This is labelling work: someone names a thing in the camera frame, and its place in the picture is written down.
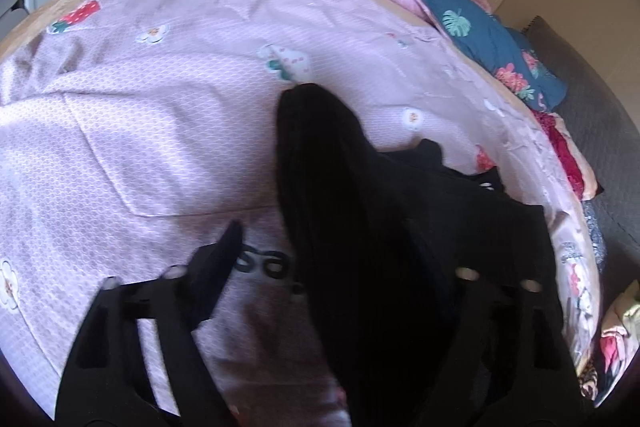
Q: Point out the floral pillow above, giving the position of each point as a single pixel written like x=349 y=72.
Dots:
x=620 y=332

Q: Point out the black garment with orange trim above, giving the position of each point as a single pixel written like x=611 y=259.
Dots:
x=350 y=232

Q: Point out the blue floral quilt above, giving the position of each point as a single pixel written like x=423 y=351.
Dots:
x=480 y=32

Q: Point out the red floral bedding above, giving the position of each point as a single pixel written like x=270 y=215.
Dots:
x=565 y=152

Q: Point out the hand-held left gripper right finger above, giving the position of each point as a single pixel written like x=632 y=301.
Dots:
x=480 y=307

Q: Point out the light pink patterned quilt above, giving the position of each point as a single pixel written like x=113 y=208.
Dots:
x=175 y=107

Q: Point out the grey upholstered headboard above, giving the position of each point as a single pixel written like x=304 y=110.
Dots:
x=590 y=107

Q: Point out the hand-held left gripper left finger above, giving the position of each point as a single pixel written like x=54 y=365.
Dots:
x=227 y=247

